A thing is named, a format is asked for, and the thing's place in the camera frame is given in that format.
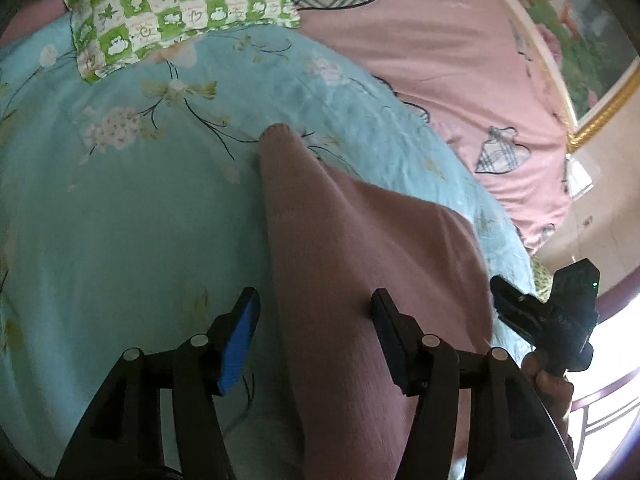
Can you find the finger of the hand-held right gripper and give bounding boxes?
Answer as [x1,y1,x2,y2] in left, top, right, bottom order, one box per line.
[489,275,551,350]

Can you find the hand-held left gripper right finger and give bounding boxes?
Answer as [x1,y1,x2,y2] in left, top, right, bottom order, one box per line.
[371,287,578,480]

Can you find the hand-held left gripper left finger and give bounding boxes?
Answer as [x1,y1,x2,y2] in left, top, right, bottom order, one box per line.
[52,286,262,480]

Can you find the mauve knitted sweater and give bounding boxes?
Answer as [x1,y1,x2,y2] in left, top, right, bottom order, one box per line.
[257,124,497,480]

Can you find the person's right hand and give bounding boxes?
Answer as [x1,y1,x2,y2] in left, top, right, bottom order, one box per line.
[520,350,576,443]

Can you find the teal floral bedsheet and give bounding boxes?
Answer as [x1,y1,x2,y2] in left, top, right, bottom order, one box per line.
[0,10,539,480]

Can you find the pink heart-print quilt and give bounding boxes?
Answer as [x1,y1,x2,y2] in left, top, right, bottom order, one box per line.
[280,0,577,257]

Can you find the gold-framed floral painting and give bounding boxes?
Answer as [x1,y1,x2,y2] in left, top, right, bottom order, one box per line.
[480,0,640,154]

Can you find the green checkered pillow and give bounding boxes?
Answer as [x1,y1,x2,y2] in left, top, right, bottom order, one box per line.
[62,0,302,85]

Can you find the dark red metal frame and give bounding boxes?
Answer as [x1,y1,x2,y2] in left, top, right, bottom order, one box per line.
[570,287,640,468]

